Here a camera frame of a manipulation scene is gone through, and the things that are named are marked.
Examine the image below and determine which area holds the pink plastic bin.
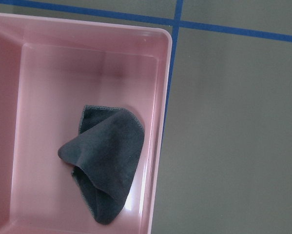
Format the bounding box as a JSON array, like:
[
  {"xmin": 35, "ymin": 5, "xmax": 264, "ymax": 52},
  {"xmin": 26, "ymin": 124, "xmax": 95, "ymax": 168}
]
[{"xmin": 0, "ymin": 13, "xmax": 172, "ymax": 234}]

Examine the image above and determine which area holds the dark grey cloth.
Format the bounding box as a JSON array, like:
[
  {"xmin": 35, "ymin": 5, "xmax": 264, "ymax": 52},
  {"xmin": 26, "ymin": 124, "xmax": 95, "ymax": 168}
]
[{"xmin": 58, "ymin": 105, "xmax": 145, "ymax": 225}]

